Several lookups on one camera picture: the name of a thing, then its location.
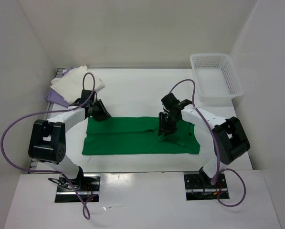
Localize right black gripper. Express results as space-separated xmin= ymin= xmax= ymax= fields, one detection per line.
xmin=158 ymin=111 xmax=179 ymax=136

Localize green t shirt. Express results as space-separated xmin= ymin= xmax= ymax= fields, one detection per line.
xmin=82 ymin=117 xmax=200 ymax=156

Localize white t shirt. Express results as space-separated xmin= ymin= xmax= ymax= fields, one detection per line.
xmin=50 ymin=66 xmax=105 ymax=104

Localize purple t shirt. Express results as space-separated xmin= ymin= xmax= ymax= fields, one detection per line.
xmin=45 ymin=67 xmax=74 ymax=108

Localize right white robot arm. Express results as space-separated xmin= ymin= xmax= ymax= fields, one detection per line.
xmin=158 ymin=100 xmax=250 ymax=187

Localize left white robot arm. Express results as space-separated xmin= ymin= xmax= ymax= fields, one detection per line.
xmin=28 ymin=99 xmax=111 ymax=191

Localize white plastic laundry basket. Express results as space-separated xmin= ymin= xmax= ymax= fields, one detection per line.
xmin=190 ymin=53 xmax=244 ymax=104

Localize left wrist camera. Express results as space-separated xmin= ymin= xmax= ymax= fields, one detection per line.
xmin=70 ymin=89 xmax=97 ymax=107

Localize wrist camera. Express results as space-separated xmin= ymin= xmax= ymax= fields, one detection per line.
xmin=70 ymin=89 xmax=97 ymax=107
xmin=161 ymin=93 xmax=180 ymax=111

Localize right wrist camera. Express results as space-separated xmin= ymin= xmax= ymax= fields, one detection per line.
xmin=161 ymin=93 xmax=180 ymax=111

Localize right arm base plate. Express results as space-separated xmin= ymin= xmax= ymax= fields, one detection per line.
xmin=184 ymin=171 xmax=230 ymax=201

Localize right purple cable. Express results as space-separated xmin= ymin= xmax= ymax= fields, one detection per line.
xmin=168 ymin=79 xmax=247 ymax=207

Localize purple cable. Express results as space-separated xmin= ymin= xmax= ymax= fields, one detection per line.
xmin=0 ymin=73 xmax=99 ymax=220
xmin=168 ymin=79 xmax=247 ymax=207

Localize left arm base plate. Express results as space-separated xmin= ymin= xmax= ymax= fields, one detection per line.
xmin=48 ymin=174 xmax=101 ymax=203

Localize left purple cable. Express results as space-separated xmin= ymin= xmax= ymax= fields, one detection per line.
xmin=0 ymin=73 xmax=99 ymax=220

